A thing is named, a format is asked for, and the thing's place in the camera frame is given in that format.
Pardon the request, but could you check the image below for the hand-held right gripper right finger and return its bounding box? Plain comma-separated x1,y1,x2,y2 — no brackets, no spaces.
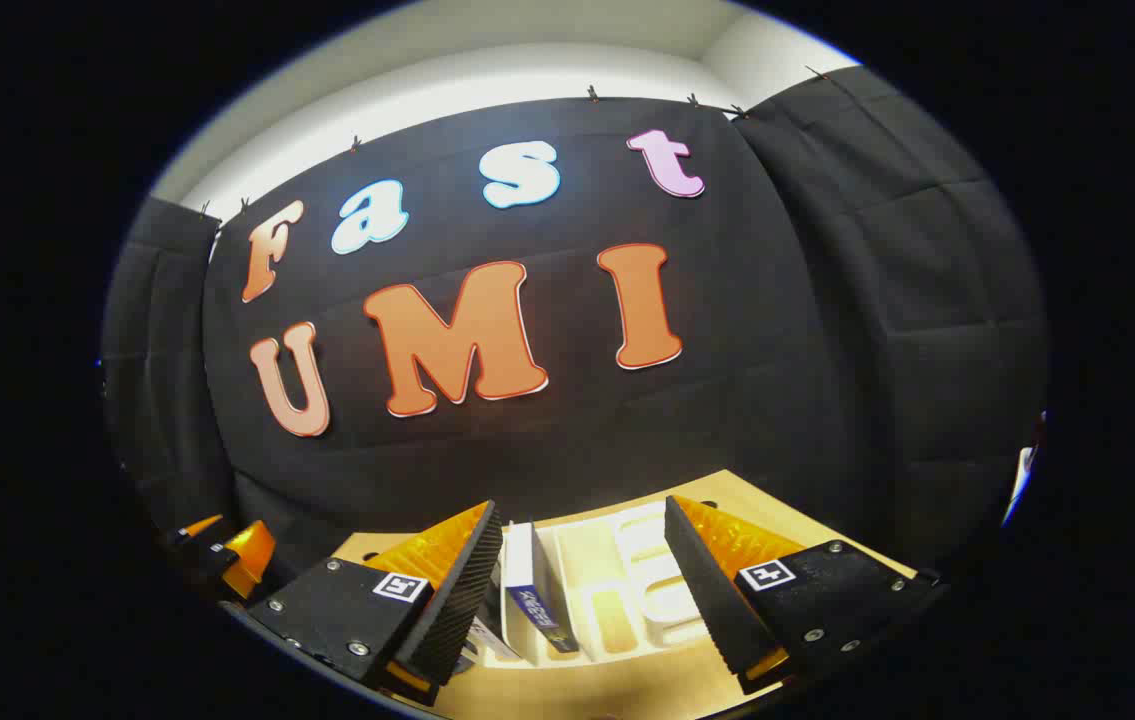
665,495,948,696

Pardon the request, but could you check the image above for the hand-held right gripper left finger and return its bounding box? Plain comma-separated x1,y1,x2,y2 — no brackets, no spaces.
247,500,505,706

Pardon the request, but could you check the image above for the black backdrop cloth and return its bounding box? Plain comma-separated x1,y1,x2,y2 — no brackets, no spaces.
102,65,1050,591

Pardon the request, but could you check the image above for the white plastic bookshelf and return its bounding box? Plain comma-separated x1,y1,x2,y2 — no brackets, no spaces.
475,500,728,669

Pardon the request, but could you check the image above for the blue cover book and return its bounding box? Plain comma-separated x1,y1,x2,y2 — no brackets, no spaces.
500,520,581,657

